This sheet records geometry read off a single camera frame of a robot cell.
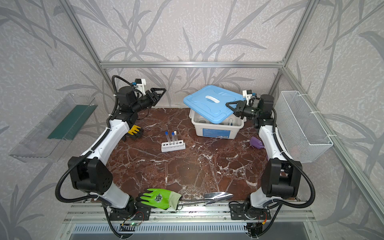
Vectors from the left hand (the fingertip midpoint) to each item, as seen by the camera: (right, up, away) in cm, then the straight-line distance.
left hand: (166, 88), depth 75 cm
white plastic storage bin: (+35, -22, +19) cm, 45 cm away
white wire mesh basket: (+60, -22, -13) cm, 65 cm away
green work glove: (-3, -57, +2) cm, 57 cm away
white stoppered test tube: (+2, -27, +16) cm, 32 cm away
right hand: (+31, -7, +1) cm, 31 cm away
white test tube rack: (-5, -33, +20) cm, 39 cm away
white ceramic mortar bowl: (+18, -17, +34) cm, 42 cm away
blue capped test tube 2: (0, -27, +16) cm, 31 cm away
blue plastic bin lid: (+23, -6, +8) cm, 25 cm away
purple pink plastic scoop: (+55, -32, +25) cm, 68 cm away
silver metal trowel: (+22, -58, +4) cm, 62 cm away
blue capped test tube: (-8, -26, +32) cm, 42 cm away
